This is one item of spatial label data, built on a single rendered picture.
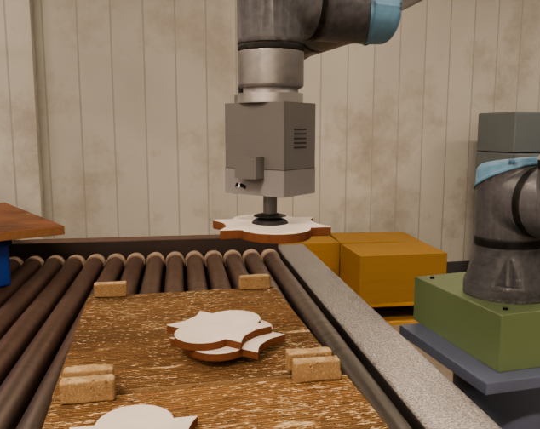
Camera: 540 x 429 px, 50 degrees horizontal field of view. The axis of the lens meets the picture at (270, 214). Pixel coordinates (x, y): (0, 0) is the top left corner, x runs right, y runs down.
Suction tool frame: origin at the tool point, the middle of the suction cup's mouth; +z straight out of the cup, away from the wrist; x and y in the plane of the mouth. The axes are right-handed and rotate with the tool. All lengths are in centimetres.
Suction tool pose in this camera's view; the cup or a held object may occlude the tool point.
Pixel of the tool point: (270, 232)
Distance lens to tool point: 68.6
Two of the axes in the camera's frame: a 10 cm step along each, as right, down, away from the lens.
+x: 6.0, -1.1, 7.9
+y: 8.0, 0.9, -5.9
